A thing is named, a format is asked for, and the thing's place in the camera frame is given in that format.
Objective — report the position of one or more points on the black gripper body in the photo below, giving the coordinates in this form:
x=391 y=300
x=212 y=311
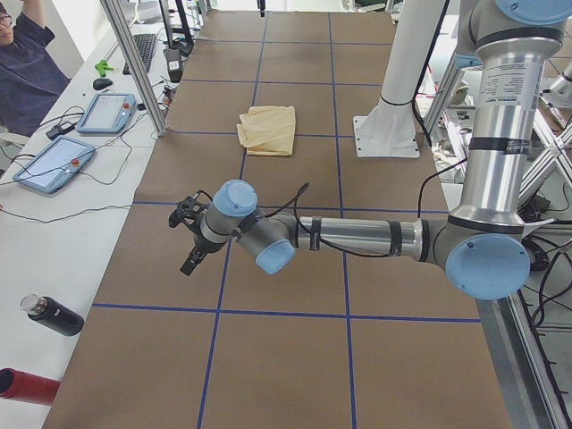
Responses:
x=202 y=245

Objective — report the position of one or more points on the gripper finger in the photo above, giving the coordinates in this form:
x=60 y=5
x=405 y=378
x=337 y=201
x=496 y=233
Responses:
x=196 y=257
x=261 y=7
x=186 y=268

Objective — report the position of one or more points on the cream long-sleeve printed shirt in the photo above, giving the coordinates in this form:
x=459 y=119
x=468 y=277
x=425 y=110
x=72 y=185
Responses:
x=268 y=130

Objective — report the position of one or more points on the black keyboard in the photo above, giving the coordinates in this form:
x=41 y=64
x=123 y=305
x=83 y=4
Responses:
x=146 y=46

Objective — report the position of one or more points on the black water bottle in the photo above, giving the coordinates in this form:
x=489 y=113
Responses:
x=52 y=314

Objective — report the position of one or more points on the blue teach pendant far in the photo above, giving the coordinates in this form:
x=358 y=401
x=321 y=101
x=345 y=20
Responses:
x=107 y=113

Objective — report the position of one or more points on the blue teach pendant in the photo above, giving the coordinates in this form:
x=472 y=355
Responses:
x=54 y=166
x=107 y=113

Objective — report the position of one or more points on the blue teach pendant near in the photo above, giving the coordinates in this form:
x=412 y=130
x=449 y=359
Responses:
x=54 y=166

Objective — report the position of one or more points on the green plastic tool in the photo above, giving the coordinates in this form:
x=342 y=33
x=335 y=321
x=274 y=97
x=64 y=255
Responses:
x=103 y=68

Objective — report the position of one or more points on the black computer mouse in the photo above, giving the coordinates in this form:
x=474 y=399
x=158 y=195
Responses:
x=101 y=83

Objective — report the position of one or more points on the red cylinder bottle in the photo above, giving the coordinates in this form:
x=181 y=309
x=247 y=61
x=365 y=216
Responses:
x=26 y=387

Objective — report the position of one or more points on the seated person navy shirt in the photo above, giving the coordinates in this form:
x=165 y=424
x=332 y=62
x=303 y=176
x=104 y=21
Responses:
x=31 y=81

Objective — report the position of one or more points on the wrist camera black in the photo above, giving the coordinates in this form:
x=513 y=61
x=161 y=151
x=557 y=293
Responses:
x=190 y=211

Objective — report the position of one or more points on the aluminium frame post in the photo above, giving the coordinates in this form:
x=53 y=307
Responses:
x=131 y=55

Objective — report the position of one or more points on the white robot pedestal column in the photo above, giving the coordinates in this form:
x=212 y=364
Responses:
x=390 y=128

